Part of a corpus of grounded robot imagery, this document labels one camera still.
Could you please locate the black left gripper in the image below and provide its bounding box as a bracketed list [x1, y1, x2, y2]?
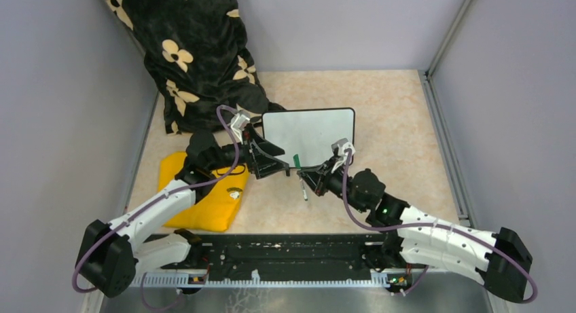
[207, 124, 289, 178]

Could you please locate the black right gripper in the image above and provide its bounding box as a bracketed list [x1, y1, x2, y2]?
[298, 155, 367, 213]

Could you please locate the green white marker pen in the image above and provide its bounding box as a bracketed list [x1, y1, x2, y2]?
[299, 177, 309, 202]

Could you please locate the white whiteboard black frame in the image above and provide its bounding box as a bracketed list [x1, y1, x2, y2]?
[262, 107, 356, 168]

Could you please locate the green marker cap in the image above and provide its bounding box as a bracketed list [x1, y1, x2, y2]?
[293, 154, 301, 170]

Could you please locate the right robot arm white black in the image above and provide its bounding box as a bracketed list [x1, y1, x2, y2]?
[298, 162, 538, 303]

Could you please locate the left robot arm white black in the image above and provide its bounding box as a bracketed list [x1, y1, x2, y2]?
[72, 124, 289, 298]

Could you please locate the yellow folded cloth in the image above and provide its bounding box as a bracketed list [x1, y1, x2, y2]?
[158, 151, 249, 232]

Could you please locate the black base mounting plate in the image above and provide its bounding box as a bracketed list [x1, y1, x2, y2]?
[162, 234, 415, 282]

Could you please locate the black floral blanket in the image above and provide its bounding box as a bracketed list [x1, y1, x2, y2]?
[104, 0, 282, 134]

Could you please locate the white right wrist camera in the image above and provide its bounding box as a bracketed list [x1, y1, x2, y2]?
[331, 138, 356, 161]

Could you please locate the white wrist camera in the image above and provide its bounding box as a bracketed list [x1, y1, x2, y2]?
[229, 109, 251, 143]
[331, 138, 356, 161]

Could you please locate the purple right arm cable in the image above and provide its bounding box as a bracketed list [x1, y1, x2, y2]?
[342, 149, 539, 303]

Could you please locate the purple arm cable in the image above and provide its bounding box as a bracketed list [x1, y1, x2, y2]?
[342, 149, 539, 303]
[71, 105, 246, 313]

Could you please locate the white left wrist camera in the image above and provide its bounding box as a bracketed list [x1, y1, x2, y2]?
[229, 109, 251, 143]

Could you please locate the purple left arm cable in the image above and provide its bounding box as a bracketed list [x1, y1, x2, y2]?
[71, 105, 246, 313]

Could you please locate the aluminium frame rail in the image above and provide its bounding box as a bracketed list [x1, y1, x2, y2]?
[418, 0, 498, 232]

